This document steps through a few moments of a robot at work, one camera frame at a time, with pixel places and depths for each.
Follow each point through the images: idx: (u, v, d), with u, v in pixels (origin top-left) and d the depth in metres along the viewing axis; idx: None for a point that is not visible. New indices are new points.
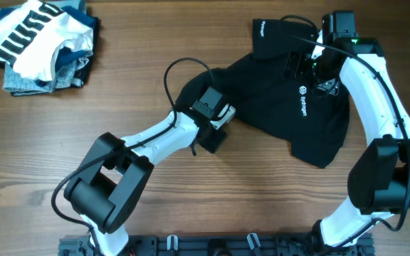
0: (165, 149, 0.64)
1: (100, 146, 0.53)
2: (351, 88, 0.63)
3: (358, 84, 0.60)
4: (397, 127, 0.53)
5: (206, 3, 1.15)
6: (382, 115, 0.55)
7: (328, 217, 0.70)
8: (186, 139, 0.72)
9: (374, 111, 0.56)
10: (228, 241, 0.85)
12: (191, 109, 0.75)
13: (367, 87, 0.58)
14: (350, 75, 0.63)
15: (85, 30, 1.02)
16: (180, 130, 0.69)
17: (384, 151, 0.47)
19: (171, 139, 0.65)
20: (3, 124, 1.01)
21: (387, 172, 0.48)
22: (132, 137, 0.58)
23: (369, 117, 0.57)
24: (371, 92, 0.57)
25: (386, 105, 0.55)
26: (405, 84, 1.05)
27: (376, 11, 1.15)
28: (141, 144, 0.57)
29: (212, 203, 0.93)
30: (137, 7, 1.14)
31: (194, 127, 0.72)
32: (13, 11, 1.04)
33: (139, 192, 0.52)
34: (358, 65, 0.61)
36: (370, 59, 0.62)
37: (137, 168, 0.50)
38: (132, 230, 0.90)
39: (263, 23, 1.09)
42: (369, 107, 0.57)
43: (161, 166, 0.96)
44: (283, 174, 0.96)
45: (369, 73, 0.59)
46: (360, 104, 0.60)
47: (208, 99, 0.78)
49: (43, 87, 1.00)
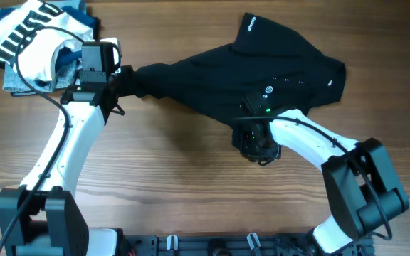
0: (76, 154, 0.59)
1: (4, 208, 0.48)
2: (286, 144, 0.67)
3: (287, 136, 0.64)
4: (335, 148, 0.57)
5: (206, 3, 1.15)
6: (318, 146, 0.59)
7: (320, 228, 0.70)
8: (95, 124, 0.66)
9: (312, 153, 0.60)
10: (228, 241, 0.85)
12: (78, 89, 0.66)
13: (297, 134, 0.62)
14: (279, 135, 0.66)
15: (85, 30, 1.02)
16: (80, 125, 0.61)
17: (337, 173, 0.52)
19: (73, 142, 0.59)
20: (3, 124, 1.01)
21: (352, 190, 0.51)
22: (33, 177, 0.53)
23: (313, 159, 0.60)
24: (301, 135, 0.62)
25: (315, 141, 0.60)
26: (404, 84, 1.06)
27: (376, 11, 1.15)
28: (43, 180, 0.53)
29: (212, 203, 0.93)
30: (137, 7, 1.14)
31: (92, 108, 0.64)
32: (13, 11, 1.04)
33: (76, 220, 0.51)
34: (278, 123, 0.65)
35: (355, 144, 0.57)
36: (287, 112, 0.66)
37: (52, 200, 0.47)
38: (132, 230, 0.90)
39: (253, 18, 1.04)
42: (307, 149, 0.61)
43: (161, 166, 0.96)
44: (283, 174, 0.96)
45: (290, 123, 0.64)
46: (301, 151, 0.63)
47: (90, 62, 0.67)
49: (43, 87, 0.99)
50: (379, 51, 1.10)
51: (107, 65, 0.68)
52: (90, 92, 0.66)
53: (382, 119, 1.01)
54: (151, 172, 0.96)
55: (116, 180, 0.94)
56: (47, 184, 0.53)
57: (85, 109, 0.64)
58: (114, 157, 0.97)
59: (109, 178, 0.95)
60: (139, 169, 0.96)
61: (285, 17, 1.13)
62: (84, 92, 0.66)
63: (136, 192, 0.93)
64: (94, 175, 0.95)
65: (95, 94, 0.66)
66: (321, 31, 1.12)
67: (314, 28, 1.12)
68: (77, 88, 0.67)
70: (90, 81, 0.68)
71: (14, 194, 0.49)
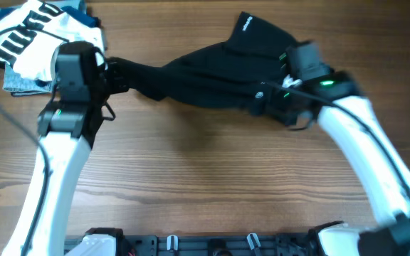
0: (62, 200, 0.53)
1: None
2: (331, 132, 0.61)
3: (341, 131, 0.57)
4: (407, 200, 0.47)
5: (206, 3, 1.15)
6: (385, 183, 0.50)
7: (327, 232, 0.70)
8: (79, 156, 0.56)
9: (361, 164, 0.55)
10: (228, 241, 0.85)
12: (55, 115, 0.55)
13: (353, 138, 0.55)
14: (330, 124, 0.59)
15: (85, 30, 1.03)
16: (60, 169, 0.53)
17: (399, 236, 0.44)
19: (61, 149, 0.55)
20: (3, 124, 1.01)
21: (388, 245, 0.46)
22: (16, 243, 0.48)
23: (371, 186, 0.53)
24: (361, 148, 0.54)
25: (377, 154, 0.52)
26: (405, 84, 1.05)
27: (376, 11, 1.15)
28: (27, 249, 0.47)
29: (212, 203, 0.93)
30: (137, 7, 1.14)
31: (73, 144, 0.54)
32: (13, 11, 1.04)
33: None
34: (338, 114, 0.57)
35: None
36: (352, 99, 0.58)
37: None
38: (132, 230, 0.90)
39: (250, 18, 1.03)
42: (359, 156, 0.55)
43: (161, 166, 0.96)
44: (283, 174, 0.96)
45: (356, 124, 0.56)
46: (351, 155, 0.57)
47: (68, 77, 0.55)
49: (43, 87, 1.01)
50: (379, 51, 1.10)
51: (87, 74, 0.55)
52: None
53: (383, 119, 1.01)
54: (151, 172, 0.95)
55: (116, 180, 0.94)
56: (53, 181, 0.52)
57: (65, 145, 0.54)
58: (114, 157, 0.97)
59: (109, 178, 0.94)
60: (139, 169, 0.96)
61: (285, 18, 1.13)
62: (65, 116, 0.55)
63: (137, 192, 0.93)
64: (94, 175, 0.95)
65: (76, 115, 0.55)
66: (321, 31, 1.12)
67: (314, 28, 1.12)
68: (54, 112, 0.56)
70: (71, 98, 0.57)
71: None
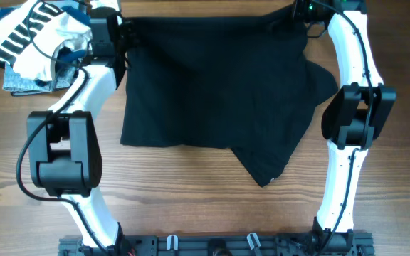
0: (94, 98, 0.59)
1: (50, 169, 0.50)
2: (334, 45, 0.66)
3: (339, 37, 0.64)
4: (364, 76, 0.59)
5: (206, 3, 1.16)
6: (354, 66, 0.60)
7: (324, 208, 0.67)
8: (106, 93, 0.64)
9: (344, 60, 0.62)
10: (228, 241, 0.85)
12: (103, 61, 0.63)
13: (345, 39, 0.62)
14: (335, 30, 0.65)
15: (85, 29, 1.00)
16: (95, 80, 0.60)
17: (348, 96, 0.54)
19: (91, 89, 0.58)
20: (3, 124, 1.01)
21: (349, 111, 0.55)
22: (58, 104, 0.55)
23: (343, 70, 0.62)
24: (348, 45, 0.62)
25: (356, 49, 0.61)
26: (402, 87, 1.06)
27: (375, 11, 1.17)
28: (67, 105, 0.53)
29: (212, 203, 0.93)
30: (137, 7, 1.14)
31: (108, 70, 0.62)
32: (13, 11, 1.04)
33: (93, 143, 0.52)
34: (342, 20, 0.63)
35: (379, 83, 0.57)
36: (334, 23, 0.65)
37: (74, 119, 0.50)
38: (132, 230, 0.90)
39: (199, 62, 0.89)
42: (344, 57, 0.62)
43: (161, 166, 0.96)
44: (284, 174, 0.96)
45: (351, 28, 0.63)
46: (339, 61, 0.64)
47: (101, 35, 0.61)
49: (43, 87, 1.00)
50: (377, 52, 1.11)
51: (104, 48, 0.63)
52: (104, 61, 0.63)
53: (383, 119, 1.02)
54: (151, 172, 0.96)
55: (116, 180, 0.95)
56: (71, 110, 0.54)
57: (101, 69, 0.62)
58: (114, 156, 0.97)
59: (109, 178, 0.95)
60: (139, 169, 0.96)
61: None
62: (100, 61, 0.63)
63: (137, 192, 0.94)
64: None
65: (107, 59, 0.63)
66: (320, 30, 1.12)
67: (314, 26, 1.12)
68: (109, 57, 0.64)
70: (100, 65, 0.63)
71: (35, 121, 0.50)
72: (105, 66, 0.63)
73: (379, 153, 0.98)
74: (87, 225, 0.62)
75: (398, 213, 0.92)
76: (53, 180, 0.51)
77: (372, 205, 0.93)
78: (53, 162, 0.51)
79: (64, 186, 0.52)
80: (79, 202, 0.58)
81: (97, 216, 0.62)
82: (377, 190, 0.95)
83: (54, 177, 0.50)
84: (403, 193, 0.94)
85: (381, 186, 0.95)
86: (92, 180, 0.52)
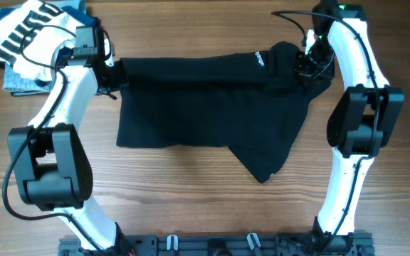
0: (76, 102, 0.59)
1: (38, 186, 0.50)
2: (337, 50, 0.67)
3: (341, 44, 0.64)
4: (369, 78, 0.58)
5: (206, 2, 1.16)
6: (357, 69, 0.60)
7: (326, 210, 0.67)
8: (87, 93, 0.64)
9: (347, 65, 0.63)
10: (228, 241, 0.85)
12: (84, 58, 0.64)
13: (347, 45, 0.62)
14: (337, 38, 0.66)
15: None
16: (76, 82, 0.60)
17: (356, 98, 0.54)
19: (70, 95, 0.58)
20: (3, 124, 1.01)
21: (356, 119, 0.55)
22: (38, 117, 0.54)
23: (347, 73, 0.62)
24: (350, 50, 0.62)
25: (359, 53, 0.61)
26: (402, 87, 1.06)
27: (375, 12, 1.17)
28: (48, 119, 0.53)
29: (212, 203, 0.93)
30: (137, 7, 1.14)
31: (87, 70, 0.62)
32: (13, 11, 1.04)
33: (81, 156, 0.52)
34: (341, 27, 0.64)
35: (384, 85, 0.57)
36: (333, 31, 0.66)
37: (58, 133, 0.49)
38: (132, 230, 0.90)
39: (191, 69, 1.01)
42: (346, 60, 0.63)
43: (161, 166, 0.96)
44: (283, 174, 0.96)
45: (351, 33, 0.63)
46: (343, 67, 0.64)
47: (83, 41, 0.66)
49: (43, 87, 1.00)
50: (378, 52, 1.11)
51: (86, 51, 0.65)
52: (82, 60, 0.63)
53: None
54: (151, 172, 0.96)
55: (116, 180, 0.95)
56: (52, 123, 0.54)
57: (78, 70, 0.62)
58: (114, 156, 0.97)
59: (109, 178, 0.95)
60: (139, 169, 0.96)
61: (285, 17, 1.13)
62: (77, 60, 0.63)
63: (137, 192, 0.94)
64: (95, 175, 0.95)
65: (87, 57, 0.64)
66: None
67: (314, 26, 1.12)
68: (92, 55, 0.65)
70: (78, 62, 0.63)
71: (21, 136, 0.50)
72: (83, 66, 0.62)
73: (379, 154, 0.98)
74: (85, 231, 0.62)
75: (398, 213, 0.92)
76: (42, 197, 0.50)
77: (372, 205, 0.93)
78: (40, 179, 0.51)
79: (54, 202, 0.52)
80: (74, 213, 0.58)
81: (93, 223, 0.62)
82: (377, 190, 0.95)
83: (43, 193, 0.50)
84: (403, 193, 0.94)
85: (381, 186, 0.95)
86: (84, 194, 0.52)
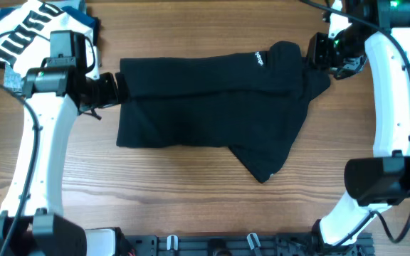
0: (53, 157, 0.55)
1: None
2: (375, 70, 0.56)
3: (384, 70, 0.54)
4: None
5: (206, 2, 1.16)
6: (398, 122, 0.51)
7: (329, 215, 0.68)
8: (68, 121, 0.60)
9: (388, 102, 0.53)
10: (228, 241, 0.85)
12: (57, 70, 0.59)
13: (391, 76, 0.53)
14: (376, 58, 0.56)
15: (86, 30, 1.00)
16: (50, 126, 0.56)
17: (390, 169, 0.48)
19: (48, 146, 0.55)
20: (3, 124, 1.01)
21: (386, 185, 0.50)
22: (13, 198, 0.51)
23: (384, 116, 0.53)
24: (393, 85, 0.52)
25: (403, 91, 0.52)
26: None
27: None
28: (24, 203, 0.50)
29: (213, 203, 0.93)
30: (137, 7, 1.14)
31: (62, 99, 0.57)
32: (13, 11, 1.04)
33: (67, 227, 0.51)
34: (386, 47, 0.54)
35: None
36: (374, 48, 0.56)
37: (39, 224, 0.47)
38: (132, 230, 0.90)
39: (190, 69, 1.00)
42: (390, 96, 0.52)
43: (161, 166, 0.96)
44: (283, 174, 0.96)
45: (400, 62, 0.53)
46: (382, 100, 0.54)
47: (60, 48, 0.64)
49: None
50: None
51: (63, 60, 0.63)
52: (55, 72, 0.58)
53: None
54: (151, 172, 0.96)
55: (116, 180, 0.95)
56: (29, 207, 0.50)
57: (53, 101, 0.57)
58: (114, 156, 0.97)
59: (109, 178, 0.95)
60: (139, 169, 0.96)
61: (285, 17, 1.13)
62: (50, 73, 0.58)
63: (137, 192, 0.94)
64: (95, 175, 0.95)
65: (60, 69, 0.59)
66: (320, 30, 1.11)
67: (314, 26, 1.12)
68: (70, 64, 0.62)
70: (51, 74, 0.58)
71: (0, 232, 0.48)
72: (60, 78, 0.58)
73: None
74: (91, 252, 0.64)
75: (398, 213, 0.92)
76: None
77: None
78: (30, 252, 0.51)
79: None
80: None
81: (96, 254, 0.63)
82: None
83: None
84: None
85: None
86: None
